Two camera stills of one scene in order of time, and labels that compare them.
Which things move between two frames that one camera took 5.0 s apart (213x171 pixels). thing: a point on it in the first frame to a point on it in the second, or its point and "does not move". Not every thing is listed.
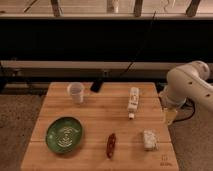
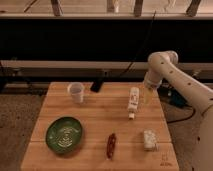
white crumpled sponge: x=150 y=141 does not move
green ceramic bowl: x=64 y=134 does not move
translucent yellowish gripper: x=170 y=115 to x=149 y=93
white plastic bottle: x=133 y=102 does not move
